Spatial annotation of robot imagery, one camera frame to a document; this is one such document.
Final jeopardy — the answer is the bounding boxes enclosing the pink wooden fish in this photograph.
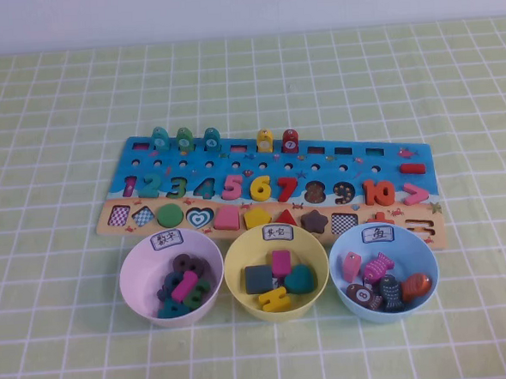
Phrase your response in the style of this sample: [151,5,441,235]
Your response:
[341,251,364,282]

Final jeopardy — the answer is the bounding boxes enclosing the teal fish number two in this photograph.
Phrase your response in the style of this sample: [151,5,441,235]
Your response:
[150,125,171,153]

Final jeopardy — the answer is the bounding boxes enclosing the yellow wooden number six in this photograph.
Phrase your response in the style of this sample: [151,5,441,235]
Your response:
[248,174,274,202]

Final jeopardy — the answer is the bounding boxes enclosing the light blue plastic bowl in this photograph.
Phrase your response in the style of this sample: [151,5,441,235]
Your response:
[326,220,443,328]

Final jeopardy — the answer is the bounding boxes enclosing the yellow plastic bowl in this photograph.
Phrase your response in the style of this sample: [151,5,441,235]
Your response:
[220,223,333,328]

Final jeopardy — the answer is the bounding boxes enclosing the dark grey wooden fish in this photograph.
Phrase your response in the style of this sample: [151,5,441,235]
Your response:
[377,274,404,314]

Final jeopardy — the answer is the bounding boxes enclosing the magenta rectangle piece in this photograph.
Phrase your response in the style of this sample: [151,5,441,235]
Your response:
[269,249,293,280]

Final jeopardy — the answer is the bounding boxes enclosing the green checked tablecloth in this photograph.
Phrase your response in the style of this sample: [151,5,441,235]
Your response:
[0,15,506,379]

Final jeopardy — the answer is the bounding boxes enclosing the brown star piece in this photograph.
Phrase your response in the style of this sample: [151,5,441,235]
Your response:
[299,208,330,235]

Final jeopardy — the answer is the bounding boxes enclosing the pink greater-than sign piece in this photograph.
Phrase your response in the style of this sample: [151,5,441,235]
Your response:
[401,181,431,205]

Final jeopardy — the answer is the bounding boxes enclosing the pink plastic bowl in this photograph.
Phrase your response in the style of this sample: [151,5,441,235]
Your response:
[116,227,228,332]

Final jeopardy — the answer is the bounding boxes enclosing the green wooden number three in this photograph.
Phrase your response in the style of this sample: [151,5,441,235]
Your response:
[181,278,213,311]

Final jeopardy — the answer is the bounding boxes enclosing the pink trapezoid piece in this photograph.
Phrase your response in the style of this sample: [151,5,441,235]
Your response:
[213,206,240,230]

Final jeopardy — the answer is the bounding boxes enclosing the wooden number puzzle board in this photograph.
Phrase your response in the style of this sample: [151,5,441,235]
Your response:
[89,116,449,272]

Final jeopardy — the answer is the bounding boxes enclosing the teal wooden number two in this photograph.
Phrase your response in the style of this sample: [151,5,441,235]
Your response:
[138,172,162,201]

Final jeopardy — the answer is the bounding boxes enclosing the grey square piece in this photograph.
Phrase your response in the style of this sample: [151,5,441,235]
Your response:
[239,263,274,297]

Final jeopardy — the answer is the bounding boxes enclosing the green fish number three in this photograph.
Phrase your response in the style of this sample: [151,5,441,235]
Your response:
[174,125,195,153]

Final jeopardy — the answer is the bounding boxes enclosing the yellow fish number six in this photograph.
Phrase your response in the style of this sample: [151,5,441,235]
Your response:
[256,128,274,154]

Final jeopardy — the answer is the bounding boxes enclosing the pink wooden number five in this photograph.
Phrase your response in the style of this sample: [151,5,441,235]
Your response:
[220,172,246,202]

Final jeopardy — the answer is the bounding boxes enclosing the orange wooden number ten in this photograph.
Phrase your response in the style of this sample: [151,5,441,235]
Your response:
[362,178,396,208]

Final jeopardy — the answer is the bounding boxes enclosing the red triangle piece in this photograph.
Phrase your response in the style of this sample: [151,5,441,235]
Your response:
[272,208,299,231]

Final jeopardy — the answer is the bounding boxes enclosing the red plus sign piece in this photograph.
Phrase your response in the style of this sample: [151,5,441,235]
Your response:
[365,210,396,227]

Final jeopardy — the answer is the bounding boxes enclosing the red minus sign piece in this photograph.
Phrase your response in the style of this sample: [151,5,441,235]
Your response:
[398,161,427,176]

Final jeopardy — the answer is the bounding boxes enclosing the magenta striped wooden fish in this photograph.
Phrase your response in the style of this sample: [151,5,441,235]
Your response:
[359,251,397,281]

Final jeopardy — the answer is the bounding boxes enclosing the red wooden number seven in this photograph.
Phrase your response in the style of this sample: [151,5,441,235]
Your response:
[275,176,302,204]

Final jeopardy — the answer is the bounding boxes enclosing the brown fish number eight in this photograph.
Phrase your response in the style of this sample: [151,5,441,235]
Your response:
[345,280,384,314]

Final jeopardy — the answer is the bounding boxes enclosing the yellow pentagon piece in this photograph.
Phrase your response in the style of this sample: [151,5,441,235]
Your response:
[242,206,274,231]

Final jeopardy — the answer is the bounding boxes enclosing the blue-teal fish number four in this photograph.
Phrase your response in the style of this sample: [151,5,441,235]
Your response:
[202,125,222,153]

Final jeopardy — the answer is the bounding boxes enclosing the red fish number seven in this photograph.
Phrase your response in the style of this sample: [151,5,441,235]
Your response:
[280,129,300,154]

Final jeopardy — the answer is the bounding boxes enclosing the magenta wooden number one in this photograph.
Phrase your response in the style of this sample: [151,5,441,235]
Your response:
[170,269,201,303]

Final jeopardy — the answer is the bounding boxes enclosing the yellow equals sign piece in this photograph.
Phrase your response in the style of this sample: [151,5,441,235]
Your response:
[256,284,294,314]

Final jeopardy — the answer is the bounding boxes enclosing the teal heart piece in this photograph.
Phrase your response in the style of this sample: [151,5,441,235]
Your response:
[281,262,318,295]

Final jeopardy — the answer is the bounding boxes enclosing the dark blue number nine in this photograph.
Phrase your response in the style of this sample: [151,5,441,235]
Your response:
[155,270,184,304]

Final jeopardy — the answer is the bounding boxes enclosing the white handwritten paper label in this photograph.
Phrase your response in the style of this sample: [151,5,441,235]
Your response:
[148,228,185,252]
[262,222,296,242]
[361,224,395,246]

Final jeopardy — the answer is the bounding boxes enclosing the green wooden circle piece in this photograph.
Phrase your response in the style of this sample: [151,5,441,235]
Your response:
[155,202,184,228]

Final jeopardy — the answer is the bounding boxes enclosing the orange wooden fish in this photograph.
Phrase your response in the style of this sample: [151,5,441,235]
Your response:
[398,271,434,304]

